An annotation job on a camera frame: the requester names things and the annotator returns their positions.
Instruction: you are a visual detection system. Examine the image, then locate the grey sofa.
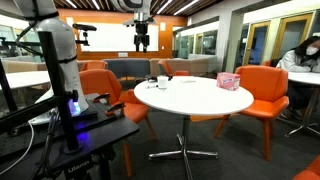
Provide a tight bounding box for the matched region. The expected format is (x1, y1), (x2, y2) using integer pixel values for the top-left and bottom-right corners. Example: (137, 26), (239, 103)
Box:
(102, 58), (151, 82)

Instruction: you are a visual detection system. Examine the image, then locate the beige sofa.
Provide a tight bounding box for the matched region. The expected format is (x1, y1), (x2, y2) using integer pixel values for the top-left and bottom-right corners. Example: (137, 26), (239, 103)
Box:
(149, 56), (210, 77)

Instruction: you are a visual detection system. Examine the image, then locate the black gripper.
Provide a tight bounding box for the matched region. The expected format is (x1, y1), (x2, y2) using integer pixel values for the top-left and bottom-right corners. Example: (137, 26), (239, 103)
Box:
(134, 21), (150, 53)

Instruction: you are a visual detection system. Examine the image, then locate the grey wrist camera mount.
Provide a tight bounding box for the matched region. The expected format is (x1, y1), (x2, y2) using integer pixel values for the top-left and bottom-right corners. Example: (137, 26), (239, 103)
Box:
(122, 18), (156, 28)

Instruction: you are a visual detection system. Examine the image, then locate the black diagonal rail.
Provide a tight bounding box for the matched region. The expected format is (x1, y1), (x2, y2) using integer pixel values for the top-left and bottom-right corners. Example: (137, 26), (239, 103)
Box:
(0, 95), (68, 136)

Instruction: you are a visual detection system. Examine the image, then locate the white rectangular table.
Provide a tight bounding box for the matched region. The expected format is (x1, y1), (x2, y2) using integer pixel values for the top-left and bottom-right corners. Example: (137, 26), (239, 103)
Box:
(0, 70), (51, 91)

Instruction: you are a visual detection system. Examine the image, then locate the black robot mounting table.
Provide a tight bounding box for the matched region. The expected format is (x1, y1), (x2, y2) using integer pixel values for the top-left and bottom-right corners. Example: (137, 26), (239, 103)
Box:
(0, 93), (141, 180)

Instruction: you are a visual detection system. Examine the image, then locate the black Ulanzi tripod head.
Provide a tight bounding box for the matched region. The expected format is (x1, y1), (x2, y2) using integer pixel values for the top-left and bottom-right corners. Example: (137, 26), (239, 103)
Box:
(62, 155), (95, 180)

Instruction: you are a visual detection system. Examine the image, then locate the black camera on mount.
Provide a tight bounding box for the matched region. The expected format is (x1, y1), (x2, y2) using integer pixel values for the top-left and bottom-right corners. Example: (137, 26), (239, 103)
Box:
(72, 23), (98, 47)

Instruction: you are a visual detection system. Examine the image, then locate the pink cardboard box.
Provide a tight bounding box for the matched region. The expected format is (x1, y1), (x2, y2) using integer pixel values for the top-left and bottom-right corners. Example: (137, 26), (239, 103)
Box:
(216, 72), (241, 92)

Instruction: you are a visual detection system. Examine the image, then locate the clear plastic bag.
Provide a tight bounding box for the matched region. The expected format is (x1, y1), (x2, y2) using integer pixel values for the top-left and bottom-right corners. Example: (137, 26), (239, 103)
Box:
(179, 77), (197, 84)

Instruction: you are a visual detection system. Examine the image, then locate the wall whiteboard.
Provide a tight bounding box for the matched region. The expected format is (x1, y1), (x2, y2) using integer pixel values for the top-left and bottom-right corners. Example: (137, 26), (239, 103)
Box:
(79, 22), (160, 53)

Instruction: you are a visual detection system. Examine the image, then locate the white cable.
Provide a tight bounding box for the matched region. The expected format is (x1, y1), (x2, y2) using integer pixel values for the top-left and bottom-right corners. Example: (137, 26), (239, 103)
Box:
(0, 120), (36, 177)

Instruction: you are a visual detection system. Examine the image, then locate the black coffee bag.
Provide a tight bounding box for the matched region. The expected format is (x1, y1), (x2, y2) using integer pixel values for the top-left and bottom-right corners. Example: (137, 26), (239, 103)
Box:
(145, 74), (174, 83)

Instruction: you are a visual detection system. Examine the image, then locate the orange black clamp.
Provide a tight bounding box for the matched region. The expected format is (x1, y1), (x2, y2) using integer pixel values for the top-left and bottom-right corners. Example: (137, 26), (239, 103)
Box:
(105, 102), (127, 117)
(92, 93), (111, 103)

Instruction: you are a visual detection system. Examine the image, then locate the white round side table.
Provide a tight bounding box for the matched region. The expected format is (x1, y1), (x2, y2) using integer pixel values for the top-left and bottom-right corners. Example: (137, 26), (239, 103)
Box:
(284, 71), (320, 138)

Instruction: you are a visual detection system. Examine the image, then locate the wood framed glass door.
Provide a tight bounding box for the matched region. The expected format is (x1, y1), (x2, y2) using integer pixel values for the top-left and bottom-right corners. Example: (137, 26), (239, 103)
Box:
(242, 20), (272, 67)
(272, 12), (315, 62)

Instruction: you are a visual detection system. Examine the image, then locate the orange armchair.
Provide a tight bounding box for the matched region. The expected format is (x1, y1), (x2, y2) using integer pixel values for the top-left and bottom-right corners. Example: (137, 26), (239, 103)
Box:
(79, 68), (158, 178)
(79, 59), (108, 72)
(292, 154), (320, 180)
(158, 59), (190, 77)
(213, 65), (290, 162)

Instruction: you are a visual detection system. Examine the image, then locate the woman with face mask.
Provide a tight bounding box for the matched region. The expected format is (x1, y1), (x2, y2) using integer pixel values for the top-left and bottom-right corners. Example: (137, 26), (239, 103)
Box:
(275, 35), (320, 119)

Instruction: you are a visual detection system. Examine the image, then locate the black vertical stand pole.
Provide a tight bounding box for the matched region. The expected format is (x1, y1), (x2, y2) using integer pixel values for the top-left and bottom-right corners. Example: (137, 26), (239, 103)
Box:
(37, 31), (82, 155)

